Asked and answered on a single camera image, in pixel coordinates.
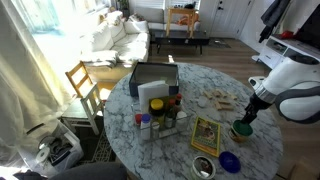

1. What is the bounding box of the white paper napkin stack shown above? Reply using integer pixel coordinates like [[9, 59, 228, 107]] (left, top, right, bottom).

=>
[[137, 79, 170, 113]]

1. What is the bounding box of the red object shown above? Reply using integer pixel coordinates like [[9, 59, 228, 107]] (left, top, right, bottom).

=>
[[279, 29, 295, 40]]

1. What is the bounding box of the brown cardboard box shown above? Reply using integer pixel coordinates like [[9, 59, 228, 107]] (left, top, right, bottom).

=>
[[287, 155, 320, 180]]

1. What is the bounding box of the small sauce bottle red cap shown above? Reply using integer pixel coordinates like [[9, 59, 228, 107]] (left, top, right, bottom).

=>
[[174, 92, 184, 114]]

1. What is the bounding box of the clear plastic storage bin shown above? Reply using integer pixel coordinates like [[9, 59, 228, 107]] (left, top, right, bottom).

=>
[[33, 130, 85, 176]]

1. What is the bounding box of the green house plant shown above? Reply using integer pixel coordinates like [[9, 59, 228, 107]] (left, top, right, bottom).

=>
[[117, 0, 132, 12]]

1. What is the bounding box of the black television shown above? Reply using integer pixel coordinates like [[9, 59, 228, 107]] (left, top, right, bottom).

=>
[[294, 12, 320, 51]]

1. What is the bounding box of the condiment bottle cluster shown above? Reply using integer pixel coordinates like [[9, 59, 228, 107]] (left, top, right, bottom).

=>
[[132, 101, 194, 145]]

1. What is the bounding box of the white bottle blue cap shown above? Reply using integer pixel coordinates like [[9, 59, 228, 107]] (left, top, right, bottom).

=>
[[139, 113, 153, 141]]

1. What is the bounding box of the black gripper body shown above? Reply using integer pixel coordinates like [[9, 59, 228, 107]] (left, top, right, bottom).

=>
[[249, 91, 273, 113]]

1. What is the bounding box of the black coffee table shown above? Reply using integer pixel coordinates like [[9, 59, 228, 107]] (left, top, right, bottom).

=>
[[153, 29, 211, 56]]

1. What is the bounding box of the yellow wooden side table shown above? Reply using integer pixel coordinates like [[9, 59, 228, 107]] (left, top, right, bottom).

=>
[[165, 7, 197, 39]]

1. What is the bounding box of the orange toy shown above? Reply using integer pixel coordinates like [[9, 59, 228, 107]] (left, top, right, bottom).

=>
[[176, 13, 202, 27]]

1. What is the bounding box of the round blue plastic lid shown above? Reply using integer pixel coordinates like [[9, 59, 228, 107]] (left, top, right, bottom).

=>
[[218, 150, 242, 174]]

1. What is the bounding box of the tall sauce bottle red cap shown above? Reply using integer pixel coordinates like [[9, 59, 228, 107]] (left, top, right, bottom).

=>
[[165, 98, 178, 129]]

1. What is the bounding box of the jar with yellow lid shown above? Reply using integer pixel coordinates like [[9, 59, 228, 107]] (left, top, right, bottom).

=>
[[149, 98, 165, 118]]

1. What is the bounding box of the open tin can green label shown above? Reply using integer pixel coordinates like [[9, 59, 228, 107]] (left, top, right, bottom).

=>
[[190, 154, 217, 180]]

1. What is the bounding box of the white door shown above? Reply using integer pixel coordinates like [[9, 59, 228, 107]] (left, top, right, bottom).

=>
[[207, 0, 248, 39]]

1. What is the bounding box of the small glass shaker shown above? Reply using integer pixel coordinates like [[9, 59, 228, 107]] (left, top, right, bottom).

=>
[[151, 121, 161, 140]]

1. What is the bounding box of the patterned floor rug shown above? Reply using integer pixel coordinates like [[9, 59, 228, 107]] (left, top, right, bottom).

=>
[[90, 128, 118, 164]]

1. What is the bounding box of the yellow dog picture book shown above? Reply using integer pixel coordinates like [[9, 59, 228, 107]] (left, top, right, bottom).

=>
[[190, 115, 222, 158]]

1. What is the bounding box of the patterned throw pillow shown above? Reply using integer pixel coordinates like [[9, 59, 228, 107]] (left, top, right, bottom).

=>
[[128, 12, 150, 23]]

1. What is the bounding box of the jar with white lid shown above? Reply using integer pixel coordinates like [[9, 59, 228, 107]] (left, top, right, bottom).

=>
[[175, 110, 189, 133]]

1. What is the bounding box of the dark door mat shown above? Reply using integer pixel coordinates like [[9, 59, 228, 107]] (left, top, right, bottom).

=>
[[207, 37, 232, 50]]

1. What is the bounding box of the dark upholstered chair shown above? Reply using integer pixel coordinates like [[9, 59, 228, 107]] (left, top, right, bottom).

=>
[[49, 161, 128, 180]]

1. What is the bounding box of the sheer white curtain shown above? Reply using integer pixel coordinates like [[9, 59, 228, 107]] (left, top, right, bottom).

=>
[[0, 0, 74, 169]]

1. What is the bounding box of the small red capped container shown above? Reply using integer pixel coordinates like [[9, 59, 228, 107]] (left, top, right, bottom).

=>
[[134, 113, 144, 127]]

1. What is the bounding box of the wooden dining chair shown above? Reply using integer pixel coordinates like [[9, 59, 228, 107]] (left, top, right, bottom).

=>
[[60, 60, 105, 136]]

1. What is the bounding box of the white sofa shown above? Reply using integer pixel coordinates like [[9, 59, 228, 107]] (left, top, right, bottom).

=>
[[79, 6, 166, 83]]

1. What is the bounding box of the dark blue cardboard box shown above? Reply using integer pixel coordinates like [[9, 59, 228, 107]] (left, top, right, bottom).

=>
[[128, 61, 180, 98]]

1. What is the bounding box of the dark hanging coat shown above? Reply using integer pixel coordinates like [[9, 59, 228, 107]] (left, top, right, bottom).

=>
[[258, 0, 292, 44]]

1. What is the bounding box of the white round coaster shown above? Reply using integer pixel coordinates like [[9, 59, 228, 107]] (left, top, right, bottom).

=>
[[197, 96, 209, 109]]

